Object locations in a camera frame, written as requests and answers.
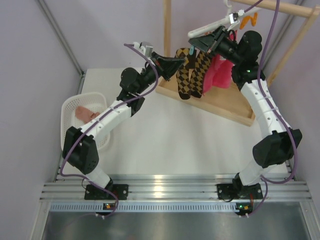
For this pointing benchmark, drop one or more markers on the wooden drying rack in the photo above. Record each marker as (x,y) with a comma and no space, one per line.
(229,103)

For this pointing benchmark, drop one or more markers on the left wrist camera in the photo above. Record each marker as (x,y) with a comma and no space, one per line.
(144,48)

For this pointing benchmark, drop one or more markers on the white perforated plastic basket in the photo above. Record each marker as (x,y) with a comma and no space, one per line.
(93,102)

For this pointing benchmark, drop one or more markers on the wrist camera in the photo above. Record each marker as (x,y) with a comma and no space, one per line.
(144,48)
(235,19)

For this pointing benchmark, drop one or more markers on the magenta pink cloth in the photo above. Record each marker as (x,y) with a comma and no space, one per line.
(219,73)

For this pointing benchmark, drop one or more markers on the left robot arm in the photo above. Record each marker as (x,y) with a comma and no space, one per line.
(80,144)

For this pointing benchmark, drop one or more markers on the teal clothes clip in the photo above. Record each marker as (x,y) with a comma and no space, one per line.
(191,50)

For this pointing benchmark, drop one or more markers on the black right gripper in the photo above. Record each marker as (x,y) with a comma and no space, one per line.
(212,41)

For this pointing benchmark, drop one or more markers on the brown yellow argyle sock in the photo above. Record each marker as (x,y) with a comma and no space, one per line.
(201,66)
(182,74)

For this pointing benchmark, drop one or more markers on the pink sock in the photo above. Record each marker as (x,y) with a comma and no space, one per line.
(84,114)

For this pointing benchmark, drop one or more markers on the white plastic clip hanger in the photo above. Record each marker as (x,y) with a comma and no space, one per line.
(204,30)

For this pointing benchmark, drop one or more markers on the aluminium mounting rail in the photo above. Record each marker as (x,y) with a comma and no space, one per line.
(171,188)

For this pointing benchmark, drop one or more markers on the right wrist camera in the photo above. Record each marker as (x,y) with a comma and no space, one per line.
(235,19)

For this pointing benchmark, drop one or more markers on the grey slotted cable duct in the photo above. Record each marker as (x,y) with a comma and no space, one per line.
(151,207)

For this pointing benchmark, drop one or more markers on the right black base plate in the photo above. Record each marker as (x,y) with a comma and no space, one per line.
(228,192)

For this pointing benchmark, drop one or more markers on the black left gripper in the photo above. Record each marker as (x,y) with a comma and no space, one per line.
(167,66)

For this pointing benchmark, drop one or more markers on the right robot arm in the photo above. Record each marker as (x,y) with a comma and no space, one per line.
(279,141)

